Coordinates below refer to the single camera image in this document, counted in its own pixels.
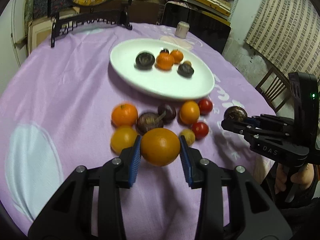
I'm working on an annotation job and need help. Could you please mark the brown passion fruit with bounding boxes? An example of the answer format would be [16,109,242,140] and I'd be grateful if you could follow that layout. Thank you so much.
[223,106,248,122]

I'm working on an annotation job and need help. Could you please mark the white ceramic cup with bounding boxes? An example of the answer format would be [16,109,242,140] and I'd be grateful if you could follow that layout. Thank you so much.
[175,21,189,39]

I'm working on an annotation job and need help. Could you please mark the small dark fruit plate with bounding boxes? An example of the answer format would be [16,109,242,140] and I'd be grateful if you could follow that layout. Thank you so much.
[160,49,170,54]

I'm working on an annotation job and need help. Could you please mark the yellow orange fruit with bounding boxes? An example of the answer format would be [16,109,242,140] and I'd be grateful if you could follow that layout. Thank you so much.
[110,126,138,155]

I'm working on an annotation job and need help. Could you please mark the round painted screen stand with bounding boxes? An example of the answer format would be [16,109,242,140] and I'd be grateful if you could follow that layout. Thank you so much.
[47,0,132,48]

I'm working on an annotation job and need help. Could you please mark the mandarin on plate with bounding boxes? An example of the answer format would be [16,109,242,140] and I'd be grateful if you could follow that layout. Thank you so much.
[170,49,184,64]
[156,53,175,71]

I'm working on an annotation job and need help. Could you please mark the right hand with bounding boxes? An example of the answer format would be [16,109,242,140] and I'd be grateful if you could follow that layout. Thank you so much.
[274,164,315,194]

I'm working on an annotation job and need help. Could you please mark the black chair back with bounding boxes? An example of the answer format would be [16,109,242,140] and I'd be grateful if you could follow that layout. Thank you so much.
[161,3,231,54]

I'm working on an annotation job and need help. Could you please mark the dark mangosteen large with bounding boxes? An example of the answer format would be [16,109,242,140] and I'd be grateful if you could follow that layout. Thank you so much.
[136,112,164,135]

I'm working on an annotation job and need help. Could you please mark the wooden chair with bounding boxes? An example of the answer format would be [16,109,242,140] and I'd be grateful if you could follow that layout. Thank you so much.
[255,67,291,113]

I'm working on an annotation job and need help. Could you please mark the large orange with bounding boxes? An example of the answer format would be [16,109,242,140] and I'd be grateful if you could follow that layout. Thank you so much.
[140,128,181,166]

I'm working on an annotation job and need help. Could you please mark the purple tablecloth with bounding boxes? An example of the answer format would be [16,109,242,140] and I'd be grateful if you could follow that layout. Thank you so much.
[1,23,273,239]

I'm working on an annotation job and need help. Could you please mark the dark cherry with stem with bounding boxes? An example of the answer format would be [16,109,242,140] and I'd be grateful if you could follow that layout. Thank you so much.
[157,103,176,124]

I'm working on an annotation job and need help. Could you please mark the patterned curtain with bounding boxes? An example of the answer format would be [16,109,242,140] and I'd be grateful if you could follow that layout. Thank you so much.
[245,0,319,77]

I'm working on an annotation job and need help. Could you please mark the dark mangosteen on plate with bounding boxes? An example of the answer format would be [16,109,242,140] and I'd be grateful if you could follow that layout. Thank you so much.
[136,52,155,70]

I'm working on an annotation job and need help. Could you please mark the small orange kumquat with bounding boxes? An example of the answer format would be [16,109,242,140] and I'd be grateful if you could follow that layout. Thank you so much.
[179,101,200,125]

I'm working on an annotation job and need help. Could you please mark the mandarin with green stem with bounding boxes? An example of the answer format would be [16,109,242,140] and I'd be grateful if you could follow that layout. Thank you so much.
[111,103,138,127]

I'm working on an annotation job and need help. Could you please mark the dark mangosteen right plate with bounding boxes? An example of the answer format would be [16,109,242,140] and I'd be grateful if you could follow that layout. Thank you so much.
[177,63,194,78]

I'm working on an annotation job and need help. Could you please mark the white oval plate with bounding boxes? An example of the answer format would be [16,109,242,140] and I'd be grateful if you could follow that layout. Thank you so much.
[110,38,215,100]

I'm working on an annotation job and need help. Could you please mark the small yellow fruit plate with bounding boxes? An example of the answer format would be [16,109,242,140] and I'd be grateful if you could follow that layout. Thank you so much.
[184,61,192,66]

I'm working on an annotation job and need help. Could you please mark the red cherry tomato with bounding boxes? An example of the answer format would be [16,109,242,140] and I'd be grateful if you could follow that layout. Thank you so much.
[191,122,209,140]
[198,99,213,115]

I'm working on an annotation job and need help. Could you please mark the small yellow longan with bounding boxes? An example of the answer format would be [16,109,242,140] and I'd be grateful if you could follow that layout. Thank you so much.
[179,129,196,146]

